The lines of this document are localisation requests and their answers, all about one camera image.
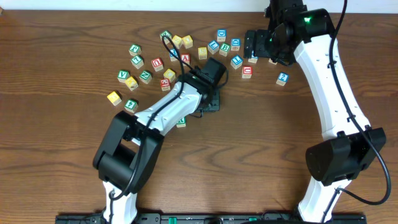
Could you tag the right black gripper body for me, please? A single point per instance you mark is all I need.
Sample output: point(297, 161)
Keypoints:
point(265, 43)

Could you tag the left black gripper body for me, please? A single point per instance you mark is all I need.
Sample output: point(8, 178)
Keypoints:
point(213, 104)

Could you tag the green R block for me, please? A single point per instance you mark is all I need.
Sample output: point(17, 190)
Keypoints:
point(181, 123)

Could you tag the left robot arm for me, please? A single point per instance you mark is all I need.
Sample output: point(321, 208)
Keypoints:
point(129, 150)

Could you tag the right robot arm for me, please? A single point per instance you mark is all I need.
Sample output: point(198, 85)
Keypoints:
point(308, 37)

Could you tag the blue 5 block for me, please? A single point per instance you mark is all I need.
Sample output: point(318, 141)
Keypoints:
point(253, 60)

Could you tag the green J block right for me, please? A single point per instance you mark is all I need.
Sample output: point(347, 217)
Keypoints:
point(272, 62)

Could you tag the green j block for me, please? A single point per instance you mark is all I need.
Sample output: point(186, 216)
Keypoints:
point(272, 62)
point(135, 50)

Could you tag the blue D block right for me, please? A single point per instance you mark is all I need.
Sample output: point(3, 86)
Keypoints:
point(235, 44)

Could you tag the blue d block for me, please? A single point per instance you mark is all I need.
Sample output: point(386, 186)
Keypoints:
point(235, 44)
point(221, 35)

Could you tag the red U block right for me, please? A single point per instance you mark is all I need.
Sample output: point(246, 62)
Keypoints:
point(247, 72)

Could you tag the red u block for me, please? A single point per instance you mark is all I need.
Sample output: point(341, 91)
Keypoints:
point(247, 72)
point(157, 64)

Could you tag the green B block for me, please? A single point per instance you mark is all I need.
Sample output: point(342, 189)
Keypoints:
point(224, 49)

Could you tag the blue D block top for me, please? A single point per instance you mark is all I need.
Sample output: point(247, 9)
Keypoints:
point(221, 35)

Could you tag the yellow centre block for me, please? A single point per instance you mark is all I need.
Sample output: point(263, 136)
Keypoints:
point(202, 53)

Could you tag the red A block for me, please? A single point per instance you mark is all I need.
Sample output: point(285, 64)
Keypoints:
point(185, 59)

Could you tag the blue 2 block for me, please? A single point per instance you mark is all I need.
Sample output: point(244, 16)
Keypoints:
point(282, 79)

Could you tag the yellow C block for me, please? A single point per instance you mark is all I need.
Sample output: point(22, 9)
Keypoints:
point(170, 75)

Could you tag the red E block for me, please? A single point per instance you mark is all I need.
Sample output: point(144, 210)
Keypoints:
point(165, 84)

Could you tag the blue P block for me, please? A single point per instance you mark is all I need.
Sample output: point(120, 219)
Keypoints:
point(173, 55)

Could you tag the yellow block top right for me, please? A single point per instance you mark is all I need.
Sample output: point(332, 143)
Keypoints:
point(187, 41)

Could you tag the red U block left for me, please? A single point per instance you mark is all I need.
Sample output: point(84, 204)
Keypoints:
point(157, 64)

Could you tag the yellow S block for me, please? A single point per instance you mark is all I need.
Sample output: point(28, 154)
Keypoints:
point(177, 41)

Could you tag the green N block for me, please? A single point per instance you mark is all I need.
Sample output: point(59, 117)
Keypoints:
point(145, 77)

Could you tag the green Z block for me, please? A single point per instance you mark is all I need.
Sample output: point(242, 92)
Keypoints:
point(165, 36)

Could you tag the green 7 block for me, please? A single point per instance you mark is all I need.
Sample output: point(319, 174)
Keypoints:
point(137, 61)

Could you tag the yellow K block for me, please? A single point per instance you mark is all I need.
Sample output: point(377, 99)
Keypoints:
point(131, 83)

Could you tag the green 4 block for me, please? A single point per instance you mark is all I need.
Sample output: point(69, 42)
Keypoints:
point(131, 105)

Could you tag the green J block left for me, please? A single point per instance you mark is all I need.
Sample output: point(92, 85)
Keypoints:
point(135, 50)

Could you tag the green V block left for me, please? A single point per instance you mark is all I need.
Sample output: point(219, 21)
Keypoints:
point(123, 75)

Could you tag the yellow G block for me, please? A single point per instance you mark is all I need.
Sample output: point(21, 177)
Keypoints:
point(114, 98)

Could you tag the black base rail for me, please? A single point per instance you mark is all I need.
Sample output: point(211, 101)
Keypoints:
point(155, 218)

